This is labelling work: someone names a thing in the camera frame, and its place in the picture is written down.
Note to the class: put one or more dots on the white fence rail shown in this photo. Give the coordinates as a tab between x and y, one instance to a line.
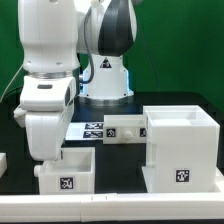
111	207
219	181

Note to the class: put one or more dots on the white left fence block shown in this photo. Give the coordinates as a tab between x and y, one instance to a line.
3	164

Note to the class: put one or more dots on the white right fence rail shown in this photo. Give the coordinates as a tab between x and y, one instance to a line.
219	181

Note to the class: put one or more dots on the white front fence rail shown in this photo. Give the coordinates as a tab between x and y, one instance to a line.
111	207

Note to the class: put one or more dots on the white drawer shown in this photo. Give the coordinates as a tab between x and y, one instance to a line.
124	129
74	173

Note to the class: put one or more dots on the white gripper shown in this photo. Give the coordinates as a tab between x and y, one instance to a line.
46	132

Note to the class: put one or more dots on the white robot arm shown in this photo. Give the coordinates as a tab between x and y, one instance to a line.
71	48

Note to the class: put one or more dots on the white marker base plate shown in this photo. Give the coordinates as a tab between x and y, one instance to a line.
85	131

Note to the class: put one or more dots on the white drawer cabinet box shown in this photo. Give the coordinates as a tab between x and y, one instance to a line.
181	149

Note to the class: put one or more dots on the white front drawer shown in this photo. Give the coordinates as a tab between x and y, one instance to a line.
74	173

